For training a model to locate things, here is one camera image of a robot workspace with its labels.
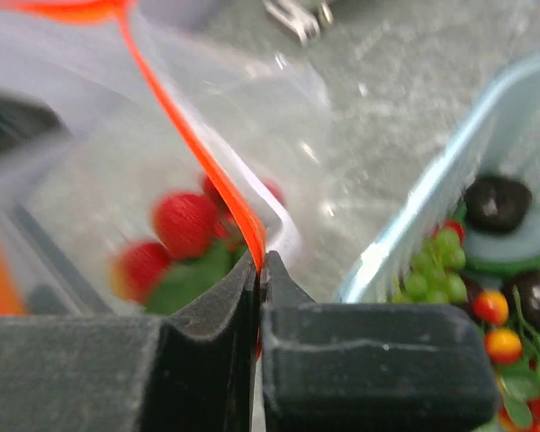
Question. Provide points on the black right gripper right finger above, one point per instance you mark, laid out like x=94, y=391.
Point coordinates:
x=370, y=367

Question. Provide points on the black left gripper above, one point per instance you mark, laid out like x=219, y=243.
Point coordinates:
x=22, y=121

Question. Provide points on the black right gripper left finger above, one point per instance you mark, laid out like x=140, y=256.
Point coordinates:
x=192, y=371

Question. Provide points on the clear zip bag orange zipper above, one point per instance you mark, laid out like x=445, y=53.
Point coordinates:
x=263, y=119

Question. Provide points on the light blue plastic basket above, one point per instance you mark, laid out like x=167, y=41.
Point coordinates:
x=501, y=132

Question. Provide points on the green toy grape bunch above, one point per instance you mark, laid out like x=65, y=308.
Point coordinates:
x=433, y=275

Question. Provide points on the orange yellow toy tomato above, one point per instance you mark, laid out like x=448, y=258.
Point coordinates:
x=491, y=307
x=503, y=346

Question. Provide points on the dark toy mangosteen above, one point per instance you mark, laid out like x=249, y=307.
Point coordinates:
x=528, y=288
x=496, y=204

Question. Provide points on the small white metal bracket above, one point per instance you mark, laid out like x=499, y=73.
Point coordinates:
x=306, y=21

